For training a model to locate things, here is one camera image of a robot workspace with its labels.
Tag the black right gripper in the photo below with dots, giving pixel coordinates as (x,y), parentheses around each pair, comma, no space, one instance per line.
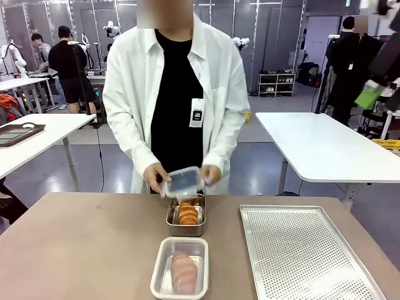
(387,59)

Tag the clear plastic clip lid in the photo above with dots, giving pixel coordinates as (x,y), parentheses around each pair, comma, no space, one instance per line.
(182,182)
(200,247)

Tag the golden brown croissant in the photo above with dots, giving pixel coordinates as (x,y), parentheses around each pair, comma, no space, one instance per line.
(183,273)
(187,214)

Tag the person right forearm white sleeve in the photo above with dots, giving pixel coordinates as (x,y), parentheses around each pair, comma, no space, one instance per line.
(131,137)

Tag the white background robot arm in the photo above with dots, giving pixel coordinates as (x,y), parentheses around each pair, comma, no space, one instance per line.
(111,29)
(17,59)
(242,42)

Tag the person left forearm white sleeve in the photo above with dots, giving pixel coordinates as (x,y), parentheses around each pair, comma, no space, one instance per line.
(226,137)

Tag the stainless steel rectangular container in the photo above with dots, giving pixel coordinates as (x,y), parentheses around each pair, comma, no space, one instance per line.
(186,229)
(162,278)

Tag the person left hand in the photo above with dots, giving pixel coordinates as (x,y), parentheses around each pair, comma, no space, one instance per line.
(214,175)

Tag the person right hand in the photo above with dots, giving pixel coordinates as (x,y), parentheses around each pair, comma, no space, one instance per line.
(154,176)

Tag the black utility cart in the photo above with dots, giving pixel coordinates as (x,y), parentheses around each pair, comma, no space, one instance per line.
(373,120)

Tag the person in black coat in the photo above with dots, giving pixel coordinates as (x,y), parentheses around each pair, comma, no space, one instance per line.
(351,68)

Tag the yellow black striped crate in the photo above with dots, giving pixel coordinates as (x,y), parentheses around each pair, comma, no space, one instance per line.
(387,144)

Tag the black bag pile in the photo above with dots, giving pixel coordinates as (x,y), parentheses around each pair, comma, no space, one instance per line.
(307,75)

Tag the white device on black stand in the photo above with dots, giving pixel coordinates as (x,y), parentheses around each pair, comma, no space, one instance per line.
(332,37)

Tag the white empty side table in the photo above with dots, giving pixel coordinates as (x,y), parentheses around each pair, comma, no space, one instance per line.
(322,147)

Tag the white shoe rack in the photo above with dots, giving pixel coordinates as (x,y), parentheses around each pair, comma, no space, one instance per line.
(276,84)

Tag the perforated metal baking tray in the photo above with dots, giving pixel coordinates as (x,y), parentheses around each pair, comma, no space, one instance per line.
(306,256)

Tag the white black id badge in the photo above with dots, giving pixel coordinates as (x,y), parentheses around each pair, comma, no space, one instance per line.
(196,112)

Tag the person in white shirt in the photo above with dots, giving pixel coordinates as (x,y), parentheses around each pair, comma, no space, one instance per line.
(175,93)

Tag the standing person black shirt shorts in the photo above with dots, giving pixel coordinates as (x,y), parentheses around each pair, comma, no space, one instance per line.
(67,65)

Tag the white table with brown tray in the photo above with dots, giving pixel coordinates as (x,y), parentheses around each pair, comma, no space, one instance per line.
(47,137)

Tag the person in grey top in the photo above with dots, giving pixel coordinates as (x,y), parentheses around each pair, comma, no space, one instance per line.
(43,51)

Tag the white background desk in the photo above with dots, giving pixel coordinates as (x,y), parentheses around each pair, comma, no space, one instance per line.
(22,84)

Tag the brown serving tray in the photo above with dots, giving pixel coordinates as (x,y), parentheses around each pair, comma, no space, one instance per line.
(18,134)

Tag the orange cloth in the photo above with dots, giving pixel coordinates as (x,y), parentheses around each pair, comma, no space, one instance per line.
(7,104)

